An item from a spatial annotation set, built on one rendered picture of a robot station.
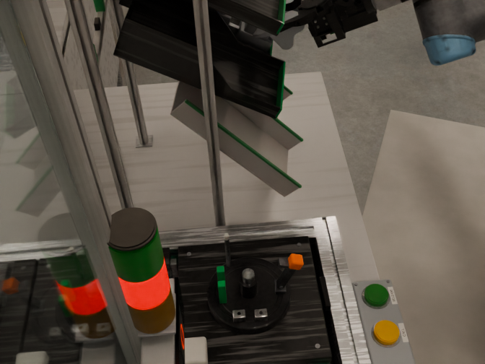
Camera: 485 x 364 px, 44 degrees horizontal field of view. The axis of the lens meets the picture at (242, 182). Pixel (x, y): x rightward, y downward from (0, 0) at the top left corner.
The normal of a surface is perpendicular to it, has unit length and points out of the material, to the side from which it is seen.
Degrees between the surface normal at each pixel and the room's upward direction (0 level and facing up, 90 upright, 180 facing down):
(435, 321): 0
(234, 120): 45
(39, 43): 90
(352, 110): 0
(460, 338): 0
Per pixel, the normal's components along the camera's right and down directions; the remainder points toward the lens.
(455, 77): -0.03, -0.68
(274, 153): 0.69, -0.44
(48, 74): 0.08, 0.73
